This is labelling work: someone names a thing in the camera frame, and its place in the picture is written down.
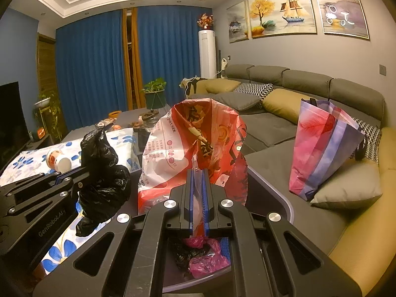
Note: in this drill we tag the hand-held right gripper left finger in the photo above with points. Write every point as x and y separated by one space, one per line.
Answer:
191 191

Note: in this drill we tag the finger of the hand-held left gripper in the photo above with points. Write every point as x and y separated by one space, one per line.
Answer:
46 196
37 181

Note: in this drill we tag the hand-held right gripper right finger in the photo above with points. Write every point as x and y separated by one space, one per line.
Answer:
204 191

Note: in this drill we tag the red white plastic bag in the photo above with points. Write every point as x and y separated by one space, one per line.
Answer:
173 148

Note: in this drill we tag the blue foam net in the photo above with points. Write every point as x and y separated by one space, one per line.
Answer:
224 247

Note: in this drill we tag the large black plastic bag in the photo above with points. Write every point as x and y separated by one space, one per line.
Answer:
102 176

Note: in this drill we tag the dark grey trash bin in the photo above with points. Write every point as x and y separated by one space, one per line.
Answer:
266 198

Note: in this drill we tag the small black plastic bag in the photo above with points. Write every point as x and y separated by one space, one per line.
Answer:
182 253

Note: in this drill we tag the large pink plastic bag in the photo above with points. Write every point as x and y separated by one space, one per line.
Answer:
204 264

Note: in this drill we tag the blue floral tablecloth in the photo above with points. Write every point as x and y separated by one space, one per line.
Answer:
27 164

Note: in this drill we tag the small white cup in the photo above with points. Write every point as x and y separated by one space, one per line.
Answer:
58 161

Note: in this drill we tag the orange desk clock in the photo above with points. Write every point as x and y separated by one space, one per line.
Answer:
41 133

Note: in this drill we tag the black television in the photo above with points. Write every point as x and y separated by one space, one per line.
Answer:
10 123

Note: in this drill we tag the trailing plant on stand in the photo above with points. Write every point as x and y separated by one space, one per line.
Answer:
48 111

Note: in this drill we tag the glass kettle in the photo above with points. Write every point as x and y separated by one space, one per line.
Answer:
151 123

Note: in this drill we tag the small clay teapot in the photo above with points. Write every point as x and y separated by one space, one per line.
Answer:
136 124

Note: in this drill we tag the snack package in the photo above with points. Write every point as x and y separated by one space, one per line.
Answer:
103 124

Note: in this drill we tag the grey and yellow sofa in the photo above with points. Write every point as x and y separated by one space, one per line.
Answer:
272 130

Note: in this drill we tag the small orange fruit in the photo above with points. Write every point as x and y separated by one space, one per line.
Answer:
117 127

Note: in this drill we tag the grey coffee table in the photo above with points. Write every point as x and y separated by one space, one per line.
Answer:
130 116

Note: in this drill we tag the flat grey cushion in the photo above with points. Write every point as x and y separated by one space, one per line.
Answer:
239 100

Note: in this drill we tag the orange tissue box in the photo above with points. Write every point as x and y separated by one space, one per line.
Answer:
113 114

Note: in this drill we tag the potted plant dark green pot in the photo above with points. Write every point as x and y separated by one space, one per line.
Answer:
154 96

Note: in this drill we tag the brown wooden screen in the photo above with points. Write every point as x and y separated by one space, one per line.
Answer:
46 77

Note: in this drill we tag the beige black tote bag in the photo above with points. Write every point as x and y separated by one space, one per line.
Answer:
191 86

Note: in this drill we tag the flat yellow cushion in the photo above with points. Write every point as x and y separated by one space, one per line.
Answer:
222 85

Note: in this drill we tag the black white patterned cushion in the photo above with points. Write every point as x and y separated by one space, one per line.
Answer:
255 88

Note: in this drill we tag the plump yellow cushion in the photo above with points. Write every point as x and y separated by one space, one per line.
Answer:
284 103

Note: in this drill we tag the pink purple gift bag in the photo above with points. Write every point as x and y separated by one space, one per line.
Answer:
321 148

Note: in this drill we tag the white handheld appliance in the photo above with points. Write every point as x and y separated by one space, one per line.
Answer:
223 65

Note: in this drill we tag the blue curtain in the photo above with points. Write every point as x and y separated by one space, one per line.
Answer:
170 52
89 62

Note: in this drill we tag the white standing air conditioner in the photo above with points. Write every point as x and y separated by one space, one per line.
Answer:
207 55

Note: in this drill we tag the orange curtain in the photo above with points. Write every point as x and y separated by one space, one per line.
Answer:
137 58

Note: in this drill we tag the plump grey cushion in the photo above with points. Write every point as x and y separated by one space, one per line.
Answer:
349 185

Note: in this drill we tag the orange flower arrangement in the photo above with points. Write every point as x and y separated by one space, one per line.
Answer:
205 21

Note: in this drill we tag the black white houndstooth cushion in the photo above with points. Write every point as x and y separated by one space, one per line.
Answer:
369 139

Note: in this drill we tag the small landscape painting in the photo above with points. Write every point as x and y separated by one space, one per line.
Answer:
237 21

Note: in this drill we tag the sailing ship painting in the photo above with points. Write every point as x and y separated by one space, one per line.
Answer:
281 9

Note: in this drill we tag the grey purple framed painting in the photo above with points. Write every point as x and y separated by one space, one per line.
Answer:
340 6

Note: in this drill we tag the grey wall switch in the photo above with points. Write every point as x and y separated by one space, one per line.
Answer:
383 69

